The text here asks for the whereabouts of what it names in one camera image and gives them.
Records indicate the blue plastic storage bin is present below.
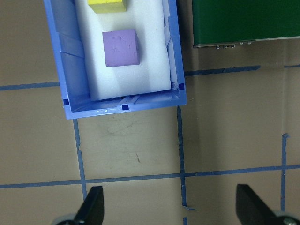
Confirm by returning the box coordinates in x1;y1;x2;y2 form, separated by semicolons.
43;0;188;120

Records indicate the purple foam block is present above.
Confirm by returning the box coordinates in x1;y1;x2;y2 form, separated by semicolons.
102;29;141;68

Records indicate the green conveyor belt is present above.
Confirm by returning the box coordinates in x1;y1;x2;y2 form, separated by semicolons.
192;0;300;49

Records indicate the white foam pad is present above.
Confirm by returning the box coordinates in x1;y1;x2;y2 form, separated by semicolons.
74;0;172;101

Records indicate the yellow foam block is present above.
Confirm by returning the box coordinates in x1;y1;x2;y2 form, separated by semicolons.
87;0;128;14

